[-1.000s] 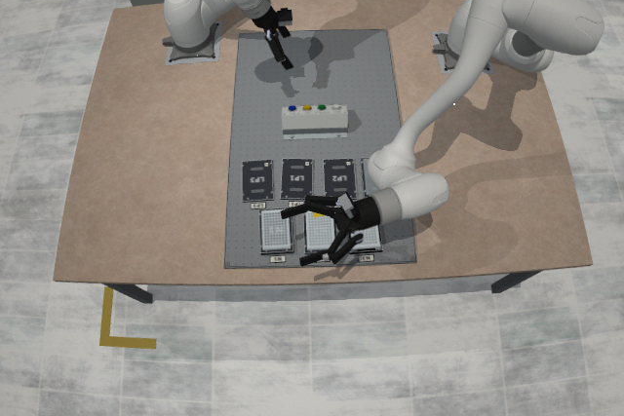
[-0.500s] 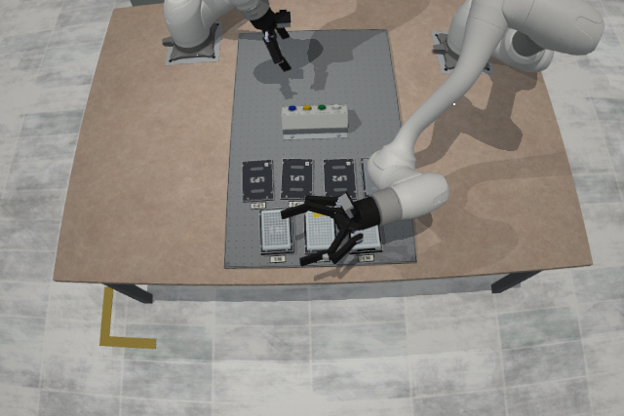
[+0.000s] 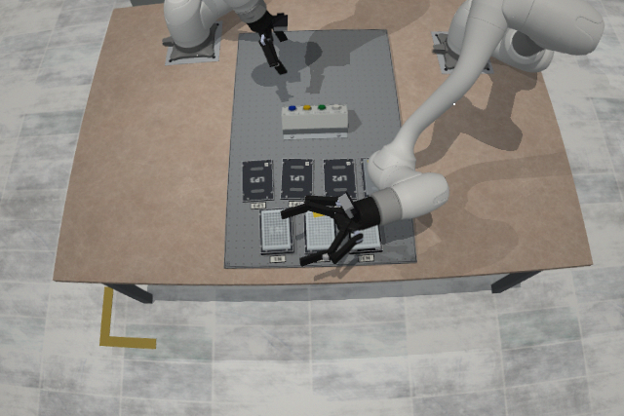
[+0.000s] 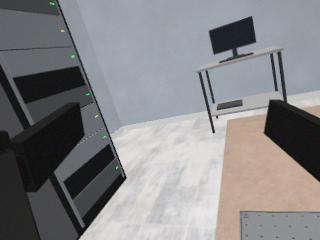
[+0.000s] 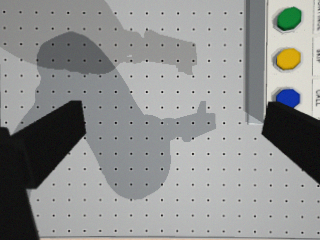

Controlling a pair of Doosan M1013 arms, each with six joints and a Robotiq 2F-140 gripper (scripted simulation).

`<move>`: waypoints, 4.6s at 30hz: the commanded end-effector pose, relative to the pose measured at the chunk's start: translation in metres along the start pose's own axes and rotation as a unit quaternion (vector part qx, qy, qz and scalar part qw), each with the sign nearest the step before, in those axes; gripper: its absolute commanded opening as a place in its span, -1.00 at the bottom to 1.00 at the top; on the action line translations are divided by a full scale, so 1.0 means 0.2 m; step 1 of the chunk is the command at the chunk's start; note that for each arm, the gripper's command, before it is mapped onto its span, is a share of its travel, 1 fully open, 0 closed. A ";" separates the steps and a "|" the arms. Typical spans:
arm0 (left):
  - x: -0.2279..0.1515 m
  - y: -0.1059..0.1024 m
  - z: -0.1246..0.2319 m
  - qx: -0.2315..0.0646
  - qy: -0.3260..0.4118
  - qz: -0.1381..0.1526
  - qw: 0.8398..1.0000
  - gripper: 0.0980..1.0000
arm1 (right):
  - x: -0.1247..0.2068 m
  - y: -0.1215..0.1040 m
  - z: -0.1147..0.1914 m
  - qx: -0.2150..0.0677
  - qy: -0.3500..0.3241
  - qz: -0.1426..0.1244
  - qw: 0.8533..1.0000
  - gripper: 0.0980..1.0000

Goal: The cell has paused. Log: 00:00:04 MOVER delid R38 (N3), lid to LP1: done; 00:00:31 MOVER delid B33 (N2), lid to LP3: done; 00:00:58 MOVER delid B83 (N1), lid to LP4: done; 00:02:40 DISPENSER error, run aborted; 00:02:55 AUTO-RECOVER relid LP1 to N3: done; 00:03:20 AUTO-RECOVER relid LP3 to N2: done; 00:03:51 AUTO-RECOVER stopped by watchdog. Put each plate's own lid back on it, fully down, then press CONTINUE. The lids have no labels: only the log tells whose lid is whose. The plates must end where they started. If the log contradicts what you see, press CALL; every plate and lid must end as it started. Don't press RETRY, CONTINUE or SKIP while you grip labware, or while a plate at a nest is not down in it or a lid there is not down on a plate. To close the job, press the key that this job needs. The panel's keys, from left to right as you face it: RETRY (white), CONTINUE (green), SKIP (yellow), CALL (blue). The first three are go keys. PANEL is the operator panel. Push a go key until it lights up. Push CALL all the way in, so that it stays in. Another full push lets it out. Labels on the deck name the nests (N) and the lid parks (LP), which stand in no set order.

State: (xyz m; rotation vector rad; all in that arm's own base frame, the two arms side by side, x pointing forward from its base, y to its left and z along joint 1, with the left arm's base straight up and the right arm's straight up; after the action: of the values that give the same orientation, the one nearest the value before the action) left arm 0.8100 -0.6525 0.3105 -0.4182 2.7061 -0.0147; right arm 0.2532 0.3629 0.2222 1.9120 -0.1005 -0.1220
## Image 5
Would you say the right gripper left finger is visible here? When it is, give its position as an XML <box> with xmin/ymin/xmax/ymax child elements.
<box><xmin>0</xmin><ymin>100</ymin><xmax>86</xmax><ymax>240</ymax></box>

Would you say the grey rectangular base plate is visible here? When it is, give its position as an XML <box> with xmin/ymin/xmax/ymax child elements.
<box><xmin>0</xmin><ymin>0</ymin><xmax>320</xmax><ymax>240</ymax></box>

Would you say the white operator button panel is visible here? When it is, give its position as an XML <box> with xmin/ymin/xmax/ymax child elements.
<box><xmin>248</xmin><ymin>0</ymin><xmax>320</xmax><ymax>125</ymax></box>

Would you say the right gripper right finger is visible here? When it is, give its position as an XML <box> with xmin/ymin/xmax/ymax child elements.
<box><xmin>261</xmin><ymin>101</ymin><xmax>320</xmax><ymax>185</ymax></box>

